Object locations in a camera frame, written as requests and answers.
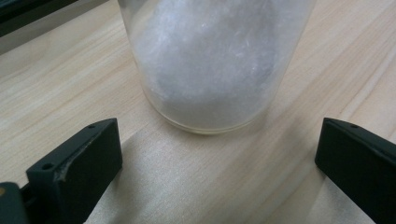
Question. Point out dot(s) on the black curtain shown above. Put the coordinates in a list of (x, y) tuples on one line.
[(25, 12)]

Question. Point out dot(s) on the glass jar of white powder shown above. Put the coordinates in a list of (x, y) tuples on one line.
[(211, 68)]

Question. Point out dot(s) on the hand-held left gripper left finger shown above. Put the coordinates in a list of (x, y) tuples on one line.
[(77, 174)]

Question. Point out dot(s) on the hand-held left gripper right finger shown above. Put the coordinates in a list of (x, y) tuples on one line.
[(358, 168)]

